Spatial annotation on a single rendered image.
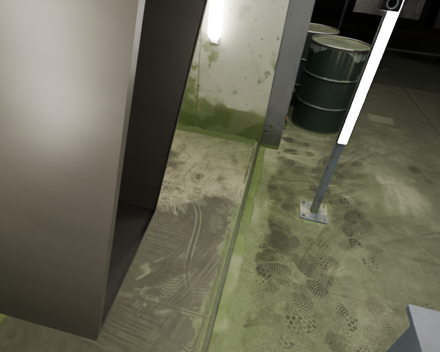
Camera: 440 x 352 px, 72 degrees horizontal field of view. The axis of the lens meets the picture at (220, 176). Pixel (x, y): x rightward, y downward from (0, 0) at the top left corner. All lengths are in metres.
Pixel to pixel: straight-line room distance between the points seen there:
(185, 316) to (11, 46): 1.35
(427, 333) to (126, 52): 1.06
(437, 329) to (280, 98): 2.05
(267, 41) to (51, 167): 2.20
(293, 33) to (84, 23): 2.22
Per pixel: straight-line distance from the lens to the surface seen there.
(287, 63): 2.64
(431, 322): 1.18
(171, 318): 1.61
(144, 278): 1.73
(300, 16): 2.57
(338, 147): 2.00
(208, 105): 2.86
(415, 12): 7.72
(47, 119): 0.56
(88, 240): 0.72
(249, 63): 2.67
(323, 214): 2.33
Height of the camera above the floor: 1.46
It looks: 36 degrees down
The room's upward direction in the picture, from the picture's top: 7 degrees clockwise
